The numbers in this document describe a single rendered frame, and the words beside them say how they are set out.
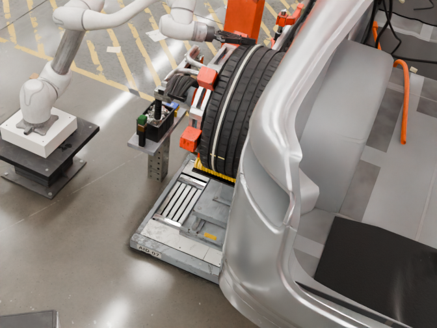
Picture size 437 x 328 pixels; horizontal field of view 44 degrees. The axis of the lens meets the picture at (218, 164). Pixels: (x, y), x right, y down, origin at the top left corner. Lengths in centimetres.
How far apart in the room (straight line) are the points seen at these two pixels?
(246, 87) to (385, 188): 73
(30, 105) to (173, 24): 102
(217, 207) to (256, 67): 94
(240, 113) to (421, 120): 84
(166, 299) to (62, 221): 79
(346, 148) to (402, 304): 61
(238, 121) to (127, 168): 133
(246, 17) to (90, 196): 142
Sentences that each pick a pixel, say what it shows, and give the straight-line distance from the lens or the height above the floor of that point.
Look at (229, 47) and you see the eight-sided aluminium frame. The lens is 266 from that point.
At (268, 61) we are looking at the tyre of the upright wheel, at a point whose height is 118.
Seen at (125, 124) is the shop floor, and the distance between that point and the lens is 386.
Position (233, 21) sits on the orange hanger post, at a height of 108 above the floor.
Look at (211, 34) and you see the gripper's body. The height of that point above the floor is 122.
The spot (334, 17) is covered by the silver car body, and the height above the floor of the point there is 174.
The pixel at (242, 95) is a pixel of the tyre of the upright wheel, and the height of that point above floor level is 110.
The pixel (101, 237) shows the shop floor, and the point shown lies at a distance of 320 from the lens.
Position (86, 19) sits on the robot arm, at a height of 116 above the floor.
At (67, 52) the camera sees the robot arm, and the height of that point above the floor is 82.
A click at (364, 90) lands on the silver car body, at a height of 132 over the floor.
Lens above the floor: 255
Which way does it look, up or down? 45 degrees down
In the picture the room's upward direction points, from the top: 9 degrees clockwise
